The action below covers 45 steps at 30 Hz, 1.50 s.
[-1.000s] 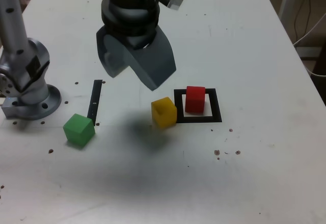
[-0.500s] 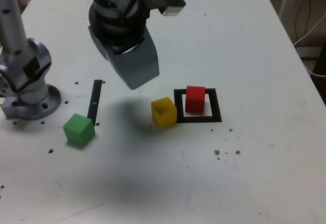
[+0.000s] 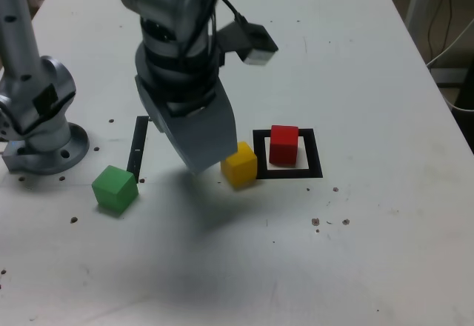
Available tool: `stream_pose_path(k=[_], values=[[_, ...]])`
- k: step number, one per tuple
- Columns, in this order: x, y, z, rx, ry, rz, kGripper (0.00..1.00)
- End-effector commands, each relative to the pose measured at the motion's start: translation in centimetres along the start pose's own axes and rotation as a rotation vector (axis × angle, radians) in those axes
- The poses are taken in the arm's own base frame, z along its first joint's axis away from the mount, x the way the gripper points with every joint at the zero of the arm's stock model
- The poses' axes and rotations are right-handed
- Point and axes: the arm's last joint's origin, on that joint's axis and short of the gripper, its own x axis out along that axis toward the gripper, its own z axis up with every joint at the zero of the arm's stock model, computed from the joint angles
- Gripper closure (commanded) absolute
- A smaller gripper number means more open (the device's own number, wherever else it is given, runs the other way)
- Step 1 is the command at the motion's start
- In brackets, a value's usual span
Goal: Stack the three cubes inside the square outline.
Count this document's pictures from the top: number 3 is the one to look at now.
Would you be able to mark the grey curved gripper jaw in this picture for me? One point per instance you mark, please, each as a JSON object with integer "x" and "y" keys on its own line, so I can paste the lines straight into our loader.
{"x": 203, "y": 137}

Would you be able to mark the green cube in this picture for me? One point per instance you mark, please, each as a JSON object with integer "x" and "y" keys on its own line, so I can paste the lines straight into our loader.
{"x": 115, "y": 190}

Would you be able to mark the red cube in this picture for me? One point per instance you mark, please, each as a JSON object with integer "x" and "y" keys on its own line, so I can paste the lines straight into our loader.
{"x": 283, "y": 144}

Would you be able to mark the grey box on floor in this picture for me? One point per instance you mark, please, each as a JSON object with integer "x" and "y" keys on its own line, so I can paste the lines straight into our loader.
{"x": 448, "y": 76}

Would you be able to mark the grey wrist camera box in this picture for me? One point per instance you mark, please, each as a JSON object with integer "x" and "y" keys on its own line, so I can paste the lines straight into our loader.
{"x": 255, "y": 40}

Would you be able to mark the black tape square outline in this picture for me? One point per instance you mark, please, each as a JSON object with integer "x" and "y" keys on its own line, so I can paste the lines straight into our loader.
{"x": 314, "y": 155}

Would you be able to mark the yellow cube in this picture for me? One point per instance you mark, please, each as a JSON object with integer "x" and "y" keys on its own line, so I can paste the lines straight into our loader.
{"x": 240, "y": 166}

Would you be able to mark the black tape strip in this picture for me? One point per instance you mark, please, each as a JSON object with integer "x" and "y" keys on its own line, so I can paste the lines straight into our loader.
{"x": 137, "y": 148}

